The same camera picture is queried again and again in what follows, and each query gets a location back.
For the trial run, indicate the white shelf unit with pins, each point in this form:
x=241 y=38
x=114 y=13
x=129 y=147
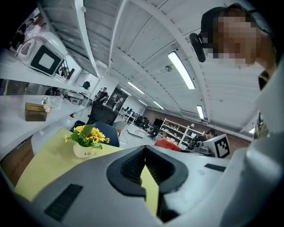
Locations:
x=13 y=128

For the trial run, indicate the long ceiling light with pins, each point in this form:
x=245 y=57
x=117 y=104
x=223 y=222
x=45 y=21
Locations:
x=158 y=105
x=200 y=112
x=135 y=87
x=180 y=69

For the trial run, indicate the blue padded chair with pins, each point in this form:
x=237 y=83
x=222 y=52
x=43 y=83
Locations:
x=108 y=133

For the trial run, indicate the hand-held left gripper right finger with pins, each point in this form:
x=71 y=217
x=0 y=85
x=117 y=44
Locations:
x=199 y=177

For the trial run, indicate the pink flower bunch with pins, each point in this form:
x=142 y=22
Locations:
x=47 y=108

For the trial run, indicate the white box appliance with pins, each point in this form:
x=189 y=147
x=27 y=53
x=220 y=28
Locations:
x=46 y=61

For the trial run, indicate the table with green tablecloth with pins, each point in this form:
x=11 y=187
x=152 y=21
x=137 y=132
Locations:
x=51 y=159

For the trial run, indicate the brown cardboard box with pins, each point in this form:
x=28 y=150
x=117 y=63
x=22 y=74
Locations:
x=15 y=161

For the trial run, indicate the brown tissue box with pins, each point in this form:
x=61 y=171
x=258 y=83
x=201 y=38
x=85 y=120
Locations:
x=35 y=113

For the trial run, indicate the red apple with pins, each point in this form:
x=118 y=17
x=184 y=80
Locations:
x=166 y=144

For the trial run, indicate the white storage shelf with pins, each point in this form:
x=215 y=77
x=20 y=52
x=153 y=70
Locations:
x=175 y=130

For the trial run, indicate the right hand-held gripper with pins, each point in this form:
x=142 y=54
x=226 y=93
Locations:
x=222 y=146

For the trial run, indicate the sunflower bouquet in white pot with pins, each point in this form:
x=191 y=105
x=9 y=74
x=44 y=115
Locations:
x=84 y=151

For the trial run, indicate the row of black office chairs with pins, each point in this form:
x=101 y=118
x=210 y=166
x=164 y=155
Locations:
x=153 y=133

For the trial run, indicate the person's yellow plaid shirt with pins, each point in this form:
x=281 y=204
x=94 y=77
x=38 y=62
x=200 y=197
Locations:
x=261 y=126

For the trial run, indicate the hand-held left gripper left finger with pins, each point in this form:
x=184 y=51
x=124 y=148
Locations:
x=88 y=199

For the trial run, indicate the person's head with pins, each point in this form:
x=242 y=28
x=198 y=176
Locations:
x=235 y=37

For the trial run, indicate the round ceiling fixture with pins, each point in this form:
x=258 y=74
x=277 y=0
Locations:
x=168 y=68

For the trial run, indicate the black head-mounted camera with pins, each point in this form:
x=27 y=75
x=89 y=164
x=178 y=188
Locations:
x=197 y=47

